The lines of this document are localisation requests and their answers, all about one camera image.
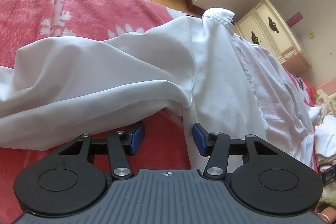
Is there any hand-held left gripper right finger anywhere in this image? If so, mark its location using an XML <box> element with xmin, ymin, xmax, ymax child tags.
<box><xmin>192</xmin><ymin>123</ymin><xmax>279</xmax><ymax>180</ymax></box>

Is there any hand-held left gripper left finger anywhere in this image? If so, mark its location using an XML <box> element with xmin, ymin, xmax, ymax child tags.
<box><xmin>59</xmin><ymin>121</ymin><xmax>146</xmax><ymax>180</ymax></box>

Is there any white shirt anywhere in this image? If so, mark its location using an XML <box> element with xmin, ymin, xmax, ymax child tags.
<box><xmin>0</xmin><ymin>7</ymin><xmax>322</xmax><ymax>169</ymax></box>

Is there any cream nightstand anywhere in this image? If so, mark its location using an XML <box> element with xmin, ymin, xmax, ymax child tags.
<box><xmin>234</xmin><ymin>0</ymin><xmax>313</xmax><ymax>71</ymax></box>

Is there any white crumpled cloth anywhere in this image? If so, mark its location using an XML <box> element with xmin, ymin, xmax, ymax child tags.
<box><xmin>314</xmin><ymin>106</ymin><xmax>336</xmax><ymax>161</ymax></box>

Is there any black printed packet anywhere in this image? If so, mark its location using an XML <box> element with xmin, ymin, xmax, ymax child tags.
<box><xmin>319</xmin><ymin>168</ymin><xmax>336</xmax><ymax>186</ymax></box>

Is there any green fluffy cloth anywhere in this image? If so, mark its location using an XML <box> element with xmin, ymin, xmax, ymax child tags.
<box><xmin>322</xmin><ymin>186</ymin><xmax>336</xmax><ymax>207</ymax></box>

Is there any metal bangle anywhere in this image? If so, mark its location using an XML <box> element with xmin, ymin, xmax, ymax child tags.
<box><xmin>317</xmin><ymin>212</ymin><xmax>332</xmax><ymax>224</ymax></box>

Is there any pink floral blanket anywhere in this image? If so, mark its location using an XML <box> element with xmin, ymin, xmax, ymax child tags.
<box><xmin>0</xmin><ymin>0</ymin><xmax>319</xmax><ymax>214</ymax></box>

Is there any pink wall sticker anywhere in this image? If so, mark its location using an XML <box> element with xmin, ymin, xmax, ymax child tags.
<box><xmin>287</xmin><ymin>11</ymin><xmax>305</xmax><ymax>27</ymax></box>

